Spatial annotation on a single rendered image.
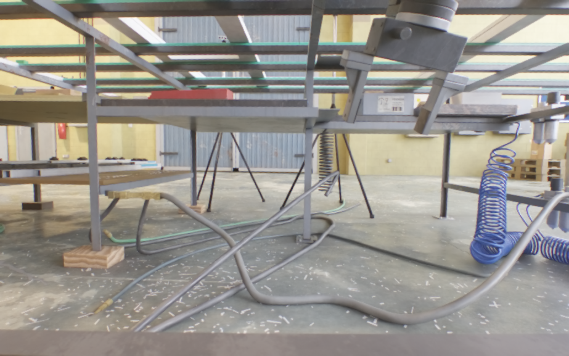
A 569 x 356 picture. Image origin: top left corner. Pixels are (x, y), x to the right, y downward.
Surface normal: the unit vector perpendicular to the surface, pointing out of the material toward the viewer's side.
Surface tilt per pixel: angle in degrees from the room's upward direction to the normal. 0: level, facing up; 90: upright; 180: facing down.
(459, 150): 90
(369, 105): 90
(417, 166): 90
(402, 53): 114
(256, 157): 90
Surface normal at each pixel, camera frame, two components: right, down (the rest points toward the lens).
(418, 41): 0.11, 0.46
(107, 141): -0.04, 0.07
